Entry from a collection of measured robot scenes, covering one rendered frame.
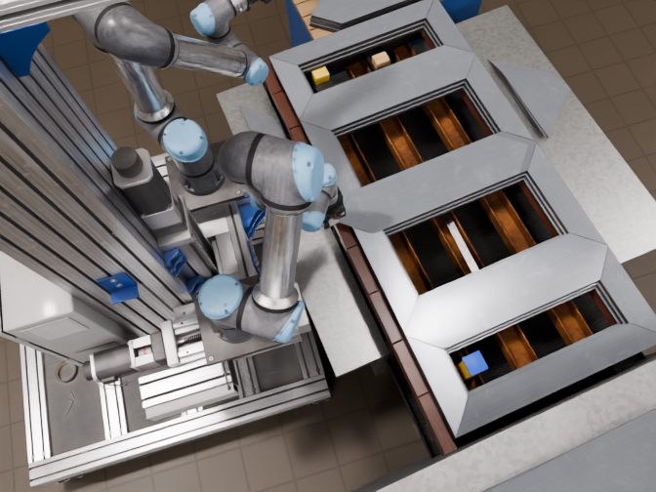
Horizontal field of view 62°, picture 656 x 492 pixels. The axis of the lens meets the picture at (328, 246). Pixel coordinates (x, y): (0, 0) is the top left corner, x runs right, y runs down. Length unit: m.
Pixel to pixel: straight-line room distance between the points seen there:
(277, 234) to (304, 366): 1.23
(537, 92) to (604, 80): 1.26
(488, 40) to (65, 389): 2.34
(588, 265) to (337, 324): 0.86
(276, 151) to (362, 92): 1.06
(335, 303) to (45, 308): 0.93
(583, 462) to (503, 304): 0.52
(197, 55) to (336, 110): 0.79
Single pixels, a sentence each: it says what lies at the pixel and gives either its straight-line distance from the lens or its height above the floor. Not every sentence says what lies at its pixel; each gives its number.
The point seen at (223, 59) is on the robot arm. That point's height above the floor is 1.45.
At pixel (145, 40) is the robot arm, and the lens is 1.36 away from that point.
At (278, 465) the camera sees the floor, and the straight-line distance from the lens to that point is 2.59.
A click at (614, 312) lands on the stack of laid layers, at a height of 0.84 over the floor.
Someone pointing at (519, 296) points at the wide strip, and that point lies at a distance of 1.86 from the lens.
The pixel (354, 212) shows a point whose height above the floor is 0.86.
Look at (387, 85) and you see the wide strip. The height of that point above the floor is 0.86.
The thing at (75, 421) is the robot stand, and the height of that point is 0.21.
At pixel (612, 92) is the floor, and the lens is 3.55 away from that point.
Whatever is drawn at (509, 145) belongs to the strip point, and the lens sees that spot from 2.10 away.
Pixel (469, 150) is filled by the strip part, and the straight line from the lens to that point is 2.05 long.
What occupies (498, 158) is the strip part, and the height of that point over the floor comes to 0.86.
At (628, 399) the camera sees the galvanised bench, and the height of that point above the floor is 1.05.
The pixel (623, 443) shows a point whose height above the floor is 1.07.
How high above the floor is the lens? 2.56
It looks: 67 degrees down
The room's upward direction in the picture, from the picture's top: 7 degrees counter-clockwise
